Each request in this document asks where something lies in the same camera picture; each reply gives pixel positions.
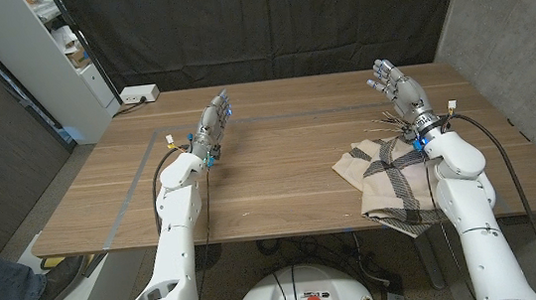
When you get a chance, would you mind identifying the white shelf cabinet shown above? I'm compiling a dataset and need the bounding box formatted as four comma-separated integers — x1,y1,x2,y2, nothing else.
0,0,126,154

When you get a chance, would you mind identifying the beige plaid scarf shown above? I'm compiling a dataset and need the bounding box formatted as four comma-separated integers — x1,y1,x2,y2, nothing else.
327,105,458,247

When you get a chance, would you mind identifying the small cardboard box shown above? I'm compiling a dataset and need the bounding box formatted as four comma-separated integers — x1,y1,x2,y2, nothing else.
65,46,93,71

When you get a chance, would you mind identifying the black backdrop stand pole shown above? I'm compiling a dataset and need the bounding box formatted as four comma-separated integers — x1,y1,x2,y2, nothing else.
50,0,123,110

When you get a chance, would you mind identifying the black backdrop curtain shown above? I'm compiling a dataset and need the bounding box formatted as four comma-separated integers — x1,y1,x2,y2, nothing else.
57,0,477,103

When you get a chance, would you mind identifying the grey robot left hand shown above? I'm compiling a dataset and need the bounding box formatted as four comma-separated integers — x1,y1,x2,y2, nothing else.
186,87,239,165

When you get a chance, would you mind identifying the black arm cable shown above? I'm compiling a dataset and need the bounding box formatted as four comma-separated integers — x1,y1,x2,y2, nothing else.
443,104,536,300
146,145,193,235

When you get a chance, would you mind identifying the grey table leg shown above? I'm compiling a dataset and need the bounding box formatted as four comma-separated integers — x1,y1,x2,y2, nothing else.
410,228,447,293

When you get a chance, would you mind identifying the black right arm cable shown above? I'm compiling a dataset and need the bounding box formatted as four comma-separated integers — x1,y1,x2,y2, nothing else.
443,104,536,300

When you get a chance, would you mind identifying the white power outlet box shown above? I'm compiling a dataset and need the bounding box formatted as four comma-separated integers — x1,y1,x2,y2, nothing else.
119,82,162,106

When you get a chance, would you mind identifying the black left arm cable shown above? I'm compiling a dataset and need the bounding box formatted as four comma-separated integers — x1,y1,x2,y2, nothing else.
146,145,193,235

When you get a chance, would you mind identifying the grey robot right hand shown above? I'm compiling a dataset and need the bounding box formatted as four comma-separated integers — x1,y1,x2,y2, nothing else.
363,53,440,135

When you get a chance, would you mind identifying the dark leather shoe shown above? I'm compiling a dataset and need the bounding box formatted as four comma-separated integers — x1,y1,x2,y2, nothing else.
14,253,93,300

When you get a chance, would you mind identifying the round black floor fan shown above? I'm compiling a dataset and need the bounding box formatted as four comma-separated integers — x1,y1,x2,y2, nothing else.
193,242,225,272

